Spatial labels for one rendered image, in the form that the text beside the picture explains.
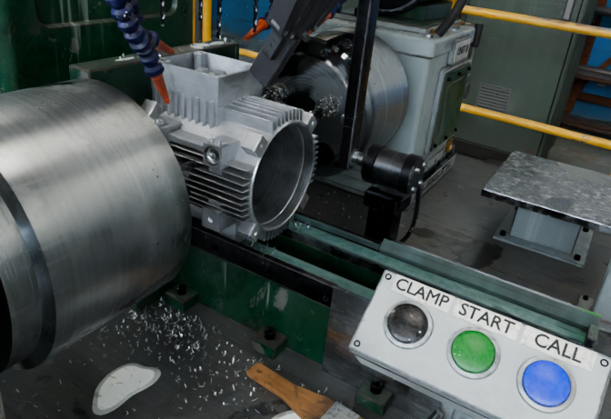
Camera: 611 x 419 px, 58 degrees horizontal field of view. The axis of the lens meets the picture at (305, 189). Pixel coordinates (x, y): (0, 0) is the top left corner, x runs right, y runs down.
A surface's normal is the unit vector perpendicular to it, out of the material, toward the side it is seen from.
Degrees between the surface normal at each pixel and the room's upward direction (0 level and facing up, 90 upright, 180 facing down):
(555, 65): 90
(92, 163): 47
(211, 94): 90
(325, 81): 90
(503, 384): 39
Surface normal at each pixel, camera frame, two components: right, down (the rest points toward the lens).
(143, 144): 0.68, -0.39
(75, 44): 0.85, 0.29
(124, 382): 0.09, -0.90
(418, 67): -0.52, 0.33
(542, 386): -0.29, -0.47
